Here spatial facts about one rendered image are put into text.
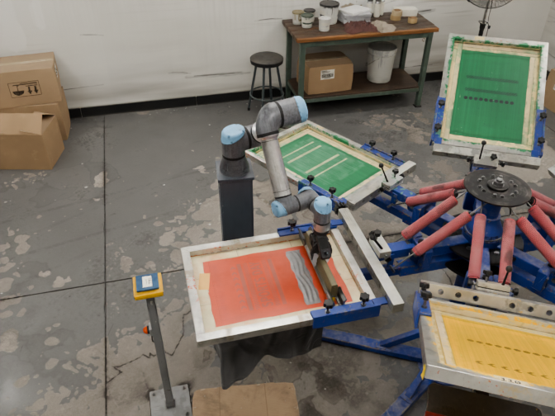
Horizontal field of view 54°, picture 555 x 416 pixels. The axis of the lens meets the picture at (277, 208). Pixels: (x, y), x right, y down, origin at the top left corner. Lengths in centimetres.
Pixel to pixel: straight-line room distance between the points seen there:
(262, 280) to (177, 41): 379
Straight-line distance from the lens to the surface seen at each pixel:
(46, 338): 378
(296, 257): 261
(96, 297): 393
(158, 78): 601
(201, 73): 603
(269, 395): 325
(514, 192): 267
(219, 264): 259
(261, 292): 245
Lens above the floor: 272
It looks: 37 degrees down
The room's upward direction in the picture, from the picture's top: 1 degrees clockwise
